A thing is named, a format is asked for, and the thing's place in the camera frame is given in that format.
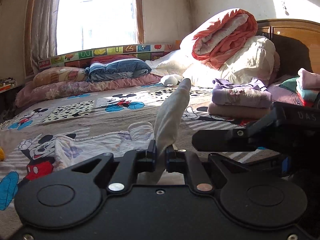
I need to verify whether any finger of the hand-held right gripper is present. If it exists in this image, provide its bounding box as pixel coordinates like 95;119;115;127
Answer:
252;152;292;178
192;124;253;153

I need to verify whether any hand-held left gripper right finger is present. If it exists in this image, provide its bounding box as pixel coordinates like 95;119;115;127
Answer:
165;145;252;194

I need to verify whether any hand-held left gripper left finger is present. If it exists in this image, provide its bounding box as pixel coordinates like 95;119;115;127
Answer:
71;140;158;195

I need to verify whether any white floral padded garment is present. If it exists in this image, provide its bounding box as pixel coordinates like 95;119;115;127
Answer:
54;78;192;185

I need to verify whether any stack of colourful folded clothes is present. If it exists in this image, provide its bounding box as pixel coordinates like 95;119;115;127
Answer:
279;67;320;108

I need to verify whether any beige folded garment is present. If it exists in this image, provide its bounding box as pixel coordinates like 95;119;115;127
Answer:
208;102;272;120

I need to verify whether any purple folded garment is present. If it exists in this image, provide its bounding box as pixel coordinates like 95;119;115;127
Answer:
212;78;273;109

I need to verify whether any cartoon printed blanket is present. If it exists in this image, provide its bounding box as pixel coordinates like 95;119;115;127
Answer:
0;81;320;210

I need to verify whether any white plush toy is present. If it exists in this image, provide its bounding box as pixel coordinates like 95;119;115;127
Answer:
159;74;184;87

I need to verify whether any white quilt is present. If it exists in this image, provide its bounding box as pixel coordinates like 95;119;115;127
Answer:
150;35;277;88

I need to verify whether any blue folded quilt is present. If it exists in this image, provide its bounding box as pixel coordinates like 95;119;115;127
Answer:
86;54;152;82

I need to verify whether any wooden headboard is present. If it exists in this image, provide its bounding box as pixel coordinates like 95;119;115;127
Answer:
256;19;320;80

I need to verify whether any long pink floral pillow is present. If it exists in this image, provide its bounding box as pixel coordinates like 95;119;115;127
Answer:
14;74;162;107

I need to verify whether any orange rolled quilt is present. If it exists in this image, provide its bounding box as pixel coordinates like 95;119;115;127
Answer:
192;8;258;69

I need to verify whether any colourful alphabet play mat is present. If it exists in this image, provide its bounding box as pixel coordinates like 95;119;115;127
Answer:
37;40;182;68

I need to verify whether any yellow cartoon pillow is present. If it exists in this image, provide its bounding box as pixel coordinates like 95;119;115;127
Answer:
32;66;88;88

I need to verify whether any window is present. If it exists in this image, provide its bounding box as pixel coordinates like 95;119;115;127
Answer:
54;0;145;57

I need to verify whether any black desk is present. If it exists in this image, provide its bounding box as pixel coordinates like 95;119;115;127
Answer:
0;84;25;123

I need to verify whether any grey curtain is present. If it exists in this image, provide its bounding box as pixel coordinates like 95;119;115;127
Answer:
24;0;63;78

